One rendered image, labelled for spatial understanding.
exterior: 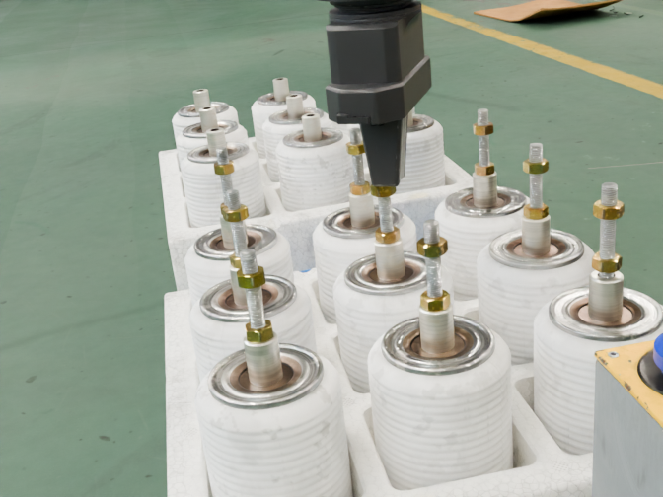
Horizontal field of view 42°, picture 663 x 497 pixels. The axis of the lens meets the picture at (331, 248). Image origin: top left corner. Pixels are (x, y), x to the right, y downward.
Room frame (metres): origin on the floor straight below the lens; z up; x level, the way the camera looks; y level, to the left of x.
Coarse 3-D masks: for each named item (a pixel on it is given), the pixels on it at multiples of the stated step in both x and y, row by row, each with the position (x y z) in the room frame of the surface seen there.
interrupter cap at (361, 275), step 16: (368, 256) 0.64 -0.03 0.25; (416, 256) 0.64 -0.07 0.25; (352, 272) 0.62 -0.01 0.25; (368, 272) 0.62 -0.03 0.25; (416, 272) 0.61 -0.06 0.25; (352, 288) 0.59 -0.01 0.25; (368, 288) 0.58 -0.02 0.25; (384, 288) 0.58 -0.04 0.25; (400, 288) 0.58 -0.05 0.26; (416, 288) 0.58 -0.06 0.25
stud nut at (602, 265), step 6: (594, 258) 0.51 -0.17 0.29; (600, 258) 0.51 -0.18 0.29; (618, 258) 0.51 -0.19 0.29; (594, 264) 0.51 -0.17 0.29; (600, 264) 0.51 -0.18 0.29; (606, 264) 0.51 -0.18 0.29; (612, 264) 0.51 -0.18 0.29; (618, 264) 0.51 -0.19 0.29; (600, 270) 0.51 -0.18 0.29; (606, 270) 0.51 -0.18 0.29; (612, 270) 0.51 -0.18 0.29; (618, 270) 0.51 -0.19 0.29
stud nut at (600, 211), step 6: (594, 204) 0.52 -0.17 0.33; (600, 204) 0.51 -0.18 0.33; (618, 204) 0.51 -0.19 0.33; (624, 204) 0.51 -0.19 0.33; (594, 210) 0.51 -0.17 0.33; (600, 210) 0.51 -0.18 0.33; (606, 210) 0.51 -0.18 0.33; (612, 210) 0.51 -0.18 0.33; (618, 210) 0.50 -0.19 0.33; (624, 210) 0.51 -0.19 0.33; (600, 216) 0.51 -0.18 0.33; (606, 216) 0.51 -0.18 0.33; (612, 216) 0.51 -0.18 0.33; (618, 216) 0.50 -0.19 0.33
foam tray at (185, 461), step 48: (336, 336) 0.65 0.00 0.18; (192, 384) 0.60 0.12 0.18; (528, 384) 0.56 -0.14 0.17; (192, 432) 0.53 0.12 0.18; (528, 432) 0.49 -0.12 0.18; (192, 480) 0.47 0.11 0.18; (384, 480) 0.45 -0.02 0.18; (480, 480) 0.44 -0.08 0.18; (528, 480) 0.44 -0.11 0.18; (576, 480) 0.43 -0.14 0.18
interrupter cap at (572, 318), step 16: (576, 288) 0.55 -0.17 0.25; (624, 288) 0.54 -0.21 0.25; (560, 304) 0.53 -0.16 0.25; (576, 304) 0.53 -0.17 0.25; (624, 304) 0.52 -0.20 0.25; (640, 304) 0.52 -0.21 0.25; (656, 304) 0.51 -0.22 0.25; (560, 320) 0.50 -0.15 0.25; (576, 320) 0.50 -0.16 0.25; (592, 320) 0.51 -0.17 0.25; (624, 320) 0.50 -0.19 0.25; (640, 320) 0.49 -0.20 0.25; (656, 320) 0.49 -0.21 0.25; (576, 336) 0.49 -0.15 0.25; (592, 336) 0.48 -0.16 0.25; (608, 336) 0.48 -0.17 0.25; (624, 336) 0.48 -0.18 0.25; (640, 336) 0.48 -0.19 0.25
